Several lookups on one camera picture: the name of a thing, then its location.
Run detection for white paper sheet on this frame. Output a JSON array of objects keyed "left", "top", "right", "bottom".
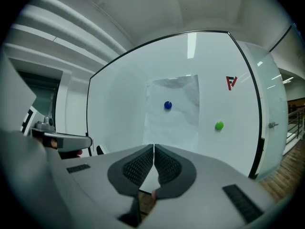
[{"left": 142, "top": 74, "right": 200, "bottom": 154}]

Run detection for person's left hand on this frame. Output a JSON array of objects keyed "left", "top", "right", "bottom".
[{"left": 42, "top": 137, "right": 83, "bottom": 160}]

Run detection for frosted glass door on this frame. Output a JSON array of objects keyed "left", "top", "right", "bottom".
[{"left": 243, "top": 42, "right": 289, "bottom": 182}]

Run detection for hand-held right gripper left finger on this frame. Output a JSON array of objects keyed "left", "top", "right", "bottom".
[{"left": 45, "top": 144, "right": 154, "bottom": 229}]

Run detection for black metal railing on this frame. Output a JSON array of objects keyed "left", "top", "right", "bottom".
[{"left": 287, "top": 108, "right": 305, "bottom": 140}]

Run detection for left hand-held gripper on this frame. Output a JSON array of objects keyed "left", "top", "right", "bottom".
[{"left": 21, "top": 106, "right": 93, "bottom": 153}]

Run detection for black-framed whiteboard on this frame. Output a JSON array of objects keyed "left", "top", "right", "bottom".
[{"left": 86, "top": 30, "right": 265, "bottom": 196}]

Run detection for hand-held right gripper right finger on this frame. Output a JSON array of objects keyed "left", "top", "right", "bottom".
[{"left": 142, "top": 144, "right": 283, "bottom": 229}]

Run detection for silver gripper-mounted camera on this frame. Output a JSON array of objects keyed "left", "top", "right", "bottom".
[{"left": 35, "top": 116, "right": 56, "bottom": 131}]

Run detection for white insulated pipe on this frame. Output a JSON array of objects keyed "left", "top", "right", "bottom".
[
  {"left": 20, "top": 5, "right": 120, "bottom": 62},
  {"left": 30, "top": 0, "right": 128, "bottom": 56}
]

